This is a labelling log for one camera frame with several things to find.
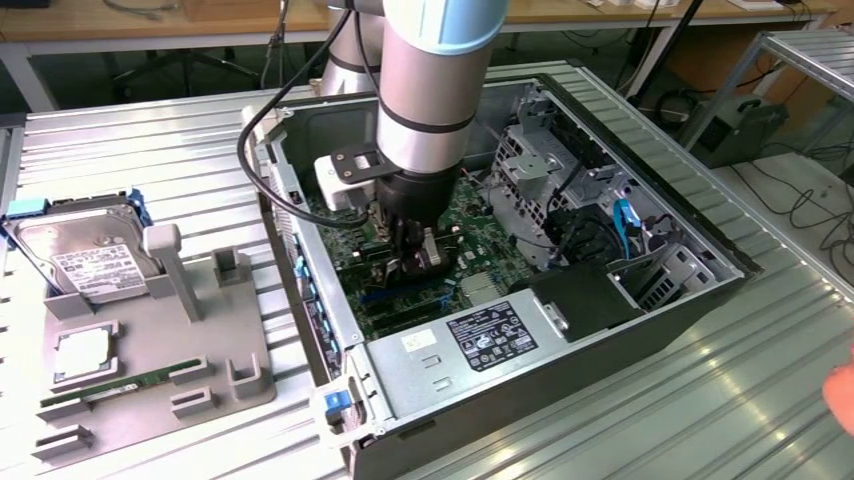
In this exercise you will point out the grey parts rack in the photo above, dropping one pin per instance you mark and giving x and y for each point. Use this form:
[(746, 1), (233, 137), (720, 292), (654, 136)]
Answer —
[(153, 350)]

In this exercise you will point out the wooden desk with white frame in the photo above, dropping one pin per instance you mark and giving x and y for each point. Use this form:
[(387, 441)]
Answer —
[(133, 27)]

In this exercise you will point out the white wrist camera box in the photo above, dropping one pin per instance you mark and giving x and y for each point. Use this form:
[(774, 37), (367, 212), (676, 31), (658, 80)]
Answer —
[(336, 185)]

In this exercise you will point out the small silver chipset heatsink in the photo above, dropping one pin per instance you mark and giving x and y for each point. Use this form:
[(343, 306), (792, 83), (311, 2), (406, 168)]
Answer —
[(486, 291)]

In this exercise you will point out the metal slat side table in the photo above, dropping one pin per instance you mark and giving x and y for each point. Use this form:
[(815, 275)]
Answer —
[(810, 55)]

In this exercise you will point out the black tripod stand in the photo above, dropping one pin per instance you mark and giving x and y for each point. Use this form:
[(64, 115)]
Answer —
[(187, 65)]

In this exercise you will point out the open black PC case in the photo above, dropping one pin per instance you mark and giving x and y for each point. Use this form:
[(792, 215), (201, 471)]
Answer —
[(600, 350)]

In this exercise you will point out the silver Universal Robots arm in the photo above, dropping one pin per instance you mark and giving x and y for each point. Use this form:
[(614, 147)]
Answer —
[(427, 75)]

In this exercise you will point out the person's hand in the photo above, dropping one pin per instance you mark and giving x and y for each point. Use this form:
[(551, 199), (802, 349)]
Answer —
[(842, 395)]

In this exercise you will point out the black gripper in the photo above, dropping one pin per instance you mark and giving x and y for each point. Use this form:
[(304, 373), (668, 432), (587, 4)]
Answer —
[(416, 200)]

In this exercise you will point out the blue case latch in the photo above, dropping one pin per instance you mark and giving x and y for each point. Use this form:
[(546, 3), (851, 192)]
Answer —
[(333, 403)]

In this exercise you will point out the black fan shroud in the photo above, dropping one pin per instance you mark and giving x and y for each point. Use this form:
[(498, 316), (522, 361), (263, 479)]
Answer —
[(587, 300)]

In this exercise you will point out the silver hard disk drive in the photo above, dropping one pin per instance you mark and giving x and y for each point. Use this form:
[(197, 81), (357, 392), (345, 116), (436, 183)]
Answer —
[(80, 255), (27, 207)]

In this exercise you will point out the silver CPU chip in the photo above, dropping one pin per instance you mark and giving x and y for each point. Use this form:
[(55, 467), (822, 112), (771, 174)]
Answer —
[(81, 354)]

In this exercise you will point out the silver power supply unit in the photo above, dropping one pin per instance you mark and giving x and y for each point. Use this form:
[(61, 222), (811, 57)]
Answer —
[(460, 360)]

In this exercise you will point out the green RAM stick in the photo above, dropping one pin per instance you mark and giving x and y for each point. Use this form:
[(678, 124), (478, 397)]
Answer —
[(120, 385)]

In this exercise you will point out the silver metal drive cage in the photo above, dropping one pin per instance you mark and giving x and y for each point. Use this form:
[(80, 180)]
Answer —
[(534, 165)]

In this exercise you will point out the green motherboard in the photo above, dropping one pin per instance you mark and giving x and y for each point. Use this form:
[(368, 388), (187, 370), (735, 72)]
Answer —
[(490, 240)]

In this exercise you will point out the black box device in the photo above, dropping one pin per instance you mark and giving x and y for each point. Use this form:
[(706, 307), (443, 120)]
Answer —
[(740, 130)]

